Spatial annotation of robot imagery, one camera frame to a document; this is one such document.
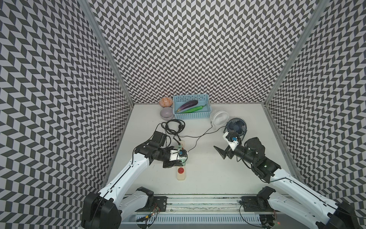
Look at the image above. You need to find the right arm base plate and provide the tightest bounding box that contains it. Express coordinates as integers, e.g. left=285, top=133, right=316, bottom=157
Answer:
left=239, top=196, right=273, bottom=212

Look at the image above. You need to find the aluminium front rail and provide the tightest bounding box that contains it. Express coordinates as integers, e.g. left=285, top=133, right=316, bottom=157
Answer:
left=133, top=194, right=275, bottom=216

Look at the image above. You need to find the white fan black cable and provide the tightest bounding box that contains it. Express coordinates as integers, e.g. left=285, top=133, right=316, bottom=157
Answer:
left=175, top=124, right=214, bottom=145

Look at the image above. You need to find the black power strip cord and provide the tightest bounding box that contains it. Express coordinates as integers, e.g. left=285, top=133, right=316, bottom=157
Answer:
left=161, top=119, right=186, bottom=141

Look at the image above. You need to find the purple eggplant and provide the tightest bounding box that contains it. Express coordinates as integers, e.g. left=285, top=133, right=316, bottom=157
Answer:
left=176, top=100, right=198, bottom=113

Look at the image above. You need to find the green adapter of blue fan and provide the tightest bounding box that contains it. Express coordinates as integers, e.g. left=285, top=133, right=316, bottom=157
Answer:
left=180, top=158, right=187, bottom=166

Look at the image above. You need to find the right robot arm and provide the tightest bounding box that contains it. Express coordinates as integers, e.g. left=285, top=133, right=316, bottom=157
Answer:
left=215, top=132, right=360, bottom=229

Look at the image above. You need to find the white desk fan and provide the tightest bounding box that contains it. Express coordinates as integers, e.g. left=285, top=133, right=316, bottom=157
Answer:
left=210, top=109, right=230, bottom=130

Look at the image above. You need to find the lilac bowl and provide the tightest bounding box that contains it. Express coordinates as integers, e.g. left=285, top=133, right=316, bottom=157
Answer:
left=160, top=107, right=174, bottom=121

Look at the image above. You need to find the green chili pepper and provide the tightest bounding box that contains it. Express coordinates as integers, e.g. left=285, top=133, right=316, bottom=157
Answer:
left=182, top=105, right=206, bottom=114

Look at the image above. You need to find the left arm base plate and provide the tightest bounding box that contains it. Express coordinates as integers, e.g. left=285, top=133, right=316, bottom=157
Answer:
left=140, top=196, right=168, bottom=212

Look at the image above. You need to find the light blue plastic basket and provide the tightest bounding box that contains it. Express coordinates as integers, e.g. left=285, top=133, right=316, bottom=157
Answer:
left=173, top=94, right=212, bottom=120

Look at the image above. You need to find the beige red power strip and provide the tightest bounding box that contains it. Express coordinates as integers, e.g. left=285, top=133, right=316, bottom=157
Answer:
left=177, top=140, right=186, bottom=181

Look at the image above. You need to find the blue fan black cable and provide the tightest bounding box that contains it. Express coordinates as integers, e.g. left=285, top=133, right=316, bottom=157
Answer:
left=182, top=125, right=228, bottom=161

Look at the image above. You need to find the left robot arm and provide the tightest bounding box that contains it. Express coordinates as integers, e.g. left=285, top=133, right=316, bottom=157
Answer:
left=81, top=131, right=188, bottom=229

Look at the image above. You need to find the dark blue desk fan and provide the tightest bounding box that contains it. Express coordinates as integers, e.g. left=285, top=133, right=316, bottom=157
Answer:
left=224, top=117, right=247, bottom=139

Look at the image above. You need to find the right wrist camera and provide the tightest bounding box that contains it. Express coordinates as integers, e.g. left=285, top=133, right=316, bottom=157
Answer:
left=223, top=132, right=240, bottom=151

